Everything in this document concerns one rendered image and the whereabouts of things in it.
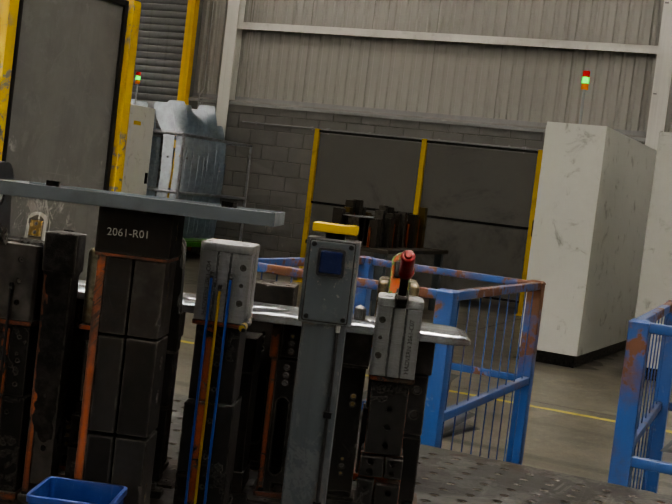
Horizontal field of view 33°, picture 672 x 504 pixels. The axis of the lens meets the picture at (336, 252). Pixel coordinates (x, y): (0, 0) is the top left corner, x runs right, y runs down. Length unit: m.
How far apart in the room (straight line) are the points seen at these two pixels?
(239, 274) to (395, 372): 0.27
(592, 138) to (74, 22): 5.32
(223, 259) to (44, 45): 3.42
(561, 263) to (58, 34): 5.48
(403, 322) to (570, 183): 7.85
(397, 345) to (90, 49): 3.80
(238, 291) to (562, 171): 7.92
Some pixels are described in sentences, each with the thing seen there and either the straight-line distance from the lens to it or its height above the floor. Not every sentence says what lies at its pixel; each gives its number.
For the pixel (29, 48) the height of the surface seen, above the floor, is 1.65.
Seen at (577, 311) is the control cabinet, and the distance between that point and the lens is 9.41.
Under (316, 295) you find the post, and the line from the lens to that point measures 1.46.
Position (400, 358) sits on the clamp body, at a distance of 1.63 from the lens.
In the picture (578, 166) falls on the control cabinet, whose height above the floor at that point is 1.65.
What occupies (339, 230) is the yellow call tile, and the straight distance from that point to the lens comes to 1.46.
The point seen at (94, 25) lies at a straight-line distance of 5.29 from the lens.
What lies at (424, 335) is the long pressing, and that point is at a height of 1.00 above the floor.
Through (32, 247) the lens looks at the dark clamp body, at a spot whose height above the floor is 1.07.
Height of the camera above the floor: 1.20
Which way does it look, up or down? 3 degrees down
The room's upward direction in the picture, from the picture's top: 7 degrees clockwise
